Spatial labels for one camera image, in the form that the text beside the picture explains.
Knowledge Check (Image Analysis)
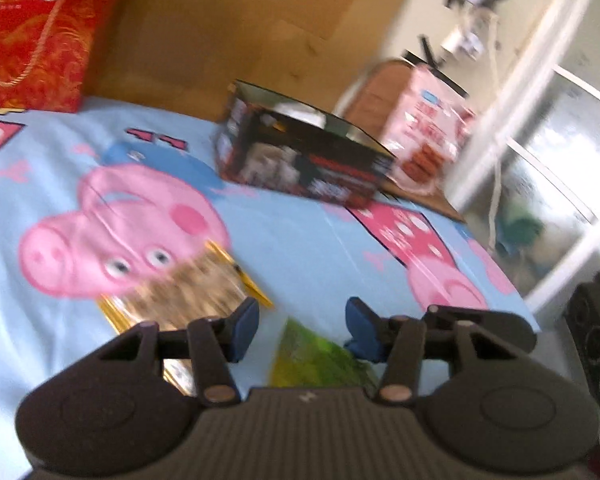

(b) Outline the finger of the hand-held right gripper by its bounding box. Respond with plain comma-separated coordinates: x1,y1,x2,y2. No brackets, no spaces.
425,304,538,358

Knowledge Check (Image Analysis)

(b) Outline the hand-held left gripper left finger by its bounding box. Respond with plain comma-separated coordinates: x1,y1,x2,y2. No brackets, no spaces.
97,297,261,407

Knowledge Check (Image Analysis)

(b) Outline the dark green snack packet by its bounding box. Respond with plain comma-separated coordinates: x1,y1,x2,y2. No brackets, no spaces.
270,317,381,392

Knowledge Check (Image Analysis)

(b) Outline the wooden board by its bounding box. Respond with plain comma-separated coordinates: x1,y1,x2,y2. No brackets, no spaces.
80,0,421,122

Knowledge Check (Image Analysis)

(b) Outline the black printed cardboard box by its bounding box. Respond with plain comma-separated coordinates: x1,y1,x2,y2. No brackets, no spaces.
214,80,396,208

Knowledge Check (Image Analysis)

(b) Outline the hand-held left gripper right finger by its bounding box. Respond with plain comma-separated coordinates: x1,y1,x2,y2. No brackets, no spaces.
345,297,511,405

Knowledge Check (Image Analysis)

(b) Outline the gold-edged nut snack packet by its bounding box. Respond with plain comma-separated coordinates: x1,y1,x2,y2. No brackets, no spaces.
97,240,274,397

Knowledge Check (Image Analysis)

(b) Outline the red gift bag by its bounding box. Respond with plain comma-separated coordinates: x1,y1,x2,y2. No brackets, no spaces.
0,0,132,113

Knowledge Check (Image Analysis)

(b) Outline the white-framed window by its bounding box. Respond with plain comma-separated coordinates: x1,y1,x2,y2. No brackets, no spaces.
445,0,600,313

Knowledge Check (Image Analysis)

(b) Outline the cartoon pig printed blanket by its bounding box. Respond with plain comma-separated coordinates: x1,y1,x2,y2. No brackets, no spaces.
0,95,541,480

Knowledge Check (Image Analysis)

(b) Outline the pink printed carton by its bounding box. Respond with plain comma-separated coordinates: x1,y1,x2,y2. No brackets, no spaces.
380,65,477,196

